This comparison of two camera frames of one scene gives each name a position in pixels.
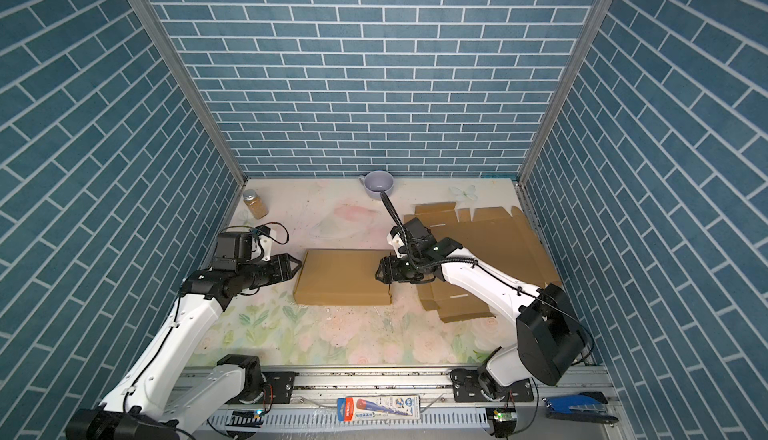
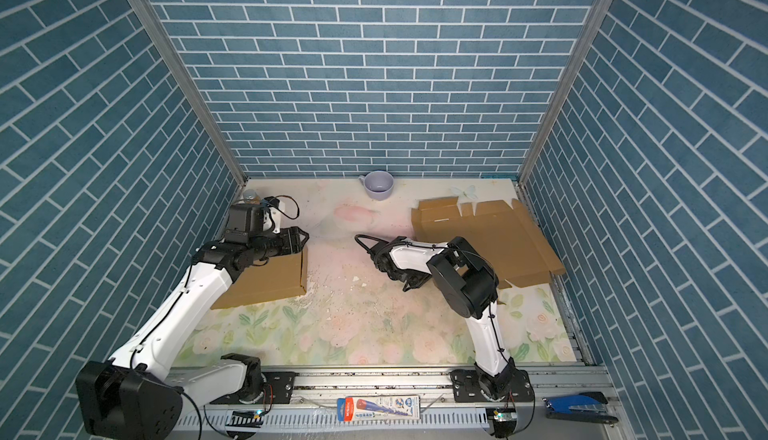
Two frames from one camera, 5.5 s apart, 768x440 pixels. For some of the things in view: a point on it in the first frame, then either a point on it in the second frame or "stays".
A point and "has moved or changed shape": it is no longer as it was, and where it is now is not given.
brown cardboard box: x=342 y=277 has moved or changed shape
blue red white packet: x=379 y=408 stays
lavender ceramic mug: x=377 y=181 stays
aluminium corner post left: x=180 y=66 stays
